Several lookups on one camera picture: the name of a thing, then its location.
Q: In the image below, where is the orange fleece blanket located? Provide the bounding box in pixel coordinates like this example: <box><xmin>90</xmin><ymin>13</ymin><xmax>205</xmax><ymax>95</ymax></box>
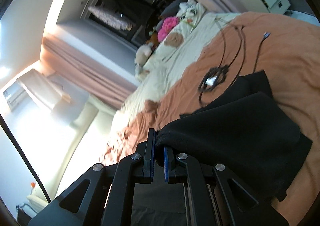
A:
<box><xmin>100</xmin><ymin>13</ymin><xmax>319</xmax><ymax>225</ymax></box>

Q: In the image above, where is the brown plush toy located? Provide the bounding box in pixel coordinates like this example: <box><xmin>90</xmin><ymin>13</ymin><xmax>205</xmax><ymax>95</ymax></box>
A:
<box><xmin>146</xmin><ymin>32</ymin><xmax>159</xmax><ymax>46</ymax></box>

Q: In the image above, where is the white hanging cloth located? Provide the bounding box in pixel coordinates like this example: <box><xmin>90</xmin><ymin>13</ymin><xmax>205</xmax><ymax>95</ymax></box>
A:
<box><xmin>17</xmin><ymin>69</ymin><xmax>71</xmax><ymax>110</ymax></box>

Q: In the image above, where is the black white patterned cushion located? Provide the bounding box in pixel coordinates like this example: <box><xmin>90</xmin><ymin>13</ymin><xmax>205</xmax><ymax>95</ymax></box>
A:
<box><xmin>176</xmin><ymin>0</ymin><xmax>198</xmax><ymax>20</ymax></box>

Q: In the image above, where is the pink plush blanket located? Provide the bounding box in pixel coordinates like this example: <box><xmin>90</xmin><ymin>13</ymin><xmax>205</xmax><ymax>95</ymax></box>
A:
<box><xmin>157</xmin><ymin>16</ymin><xmax>180</xmax><ymax>42</ymax></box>

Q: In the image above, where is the pink curtain left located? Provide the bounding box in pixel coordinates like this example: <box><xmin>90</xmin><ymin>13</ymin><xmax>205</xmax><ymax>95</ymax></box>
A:
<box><xmin>41</xmin><ymin>35</ymin><xmax>137</xmax><ymax>109</ymax></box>

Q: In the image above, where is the black coiled cable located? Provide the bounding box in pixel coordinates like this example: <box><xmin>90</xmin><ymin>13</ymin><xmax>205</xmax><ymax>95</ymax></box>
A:
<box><xmin>197</xmin><ymin>24</ymin><xmax>271</xmax><ymax>106</ymax></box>

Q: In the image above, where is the cream upholstered headboard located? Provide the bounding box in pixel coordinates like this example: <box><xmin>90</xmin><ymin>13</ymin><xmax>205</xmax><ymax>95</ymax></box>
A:
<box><xmin>27</xmin><ymin>95</ymin><xmax>116</xmax><ymax>211</ymax></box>

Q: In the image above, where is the black long sleeve shirt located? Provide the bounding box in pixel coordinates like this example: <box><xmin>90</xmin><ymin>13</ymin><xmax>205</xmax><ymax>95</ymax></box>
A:
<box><xmin>155</xmin><ymin>71</ymin><xmax>312</xmax><ymax>201</ymax></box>

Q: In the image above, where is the hanging floral garment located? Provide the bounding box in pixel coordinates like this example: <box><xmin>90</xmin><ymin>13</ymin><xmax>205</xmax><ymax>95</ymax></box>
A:
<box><xmin>88</xmin><ymin>6</ymin><xmax>136</xmax><ymax>32</ymax></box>

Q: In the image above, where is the bear print pillow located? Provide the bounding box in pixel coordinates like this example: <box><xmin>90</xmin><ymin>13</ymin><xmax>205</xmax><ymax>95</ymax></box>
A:
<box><xmin>144</xmin><ymin>2</ymin><xmax>206</xmax><ymax>71</ymax></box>

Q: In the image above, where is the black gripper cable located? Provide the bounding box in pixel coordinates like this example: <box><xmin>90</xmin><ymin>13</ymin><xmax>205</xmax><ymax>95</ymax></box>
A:
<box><xmin>0</xmin><ymin>113</ymin><xmax>52</xmax><ymax>204</ymax></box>

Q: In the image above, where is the white charger adapter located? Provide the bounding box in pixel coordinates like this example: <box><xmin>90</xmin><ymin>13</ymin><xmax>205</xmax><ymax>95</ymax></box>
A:
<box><xmin>205</xmin><ymin>76</ymin><xmax>217</xmax><ymax>87</ymax></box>

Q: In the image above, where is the cream duvet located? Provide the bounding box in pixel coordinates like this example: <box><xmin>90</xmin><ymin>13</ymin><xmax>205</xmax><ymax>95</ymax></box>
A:
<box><xmin>109</xmin><ymin>12</ymin><xmax>242</xmax><ymax>126</ymax></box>

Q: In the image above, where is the beige plush toy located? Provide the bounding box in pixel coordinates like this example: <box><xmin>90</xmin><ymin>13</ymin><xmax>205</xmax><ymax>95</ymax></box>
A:
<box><xmin>135</xmin><ymin>42</ymin><xmax>154</xmax><ymax>82</ymax></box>

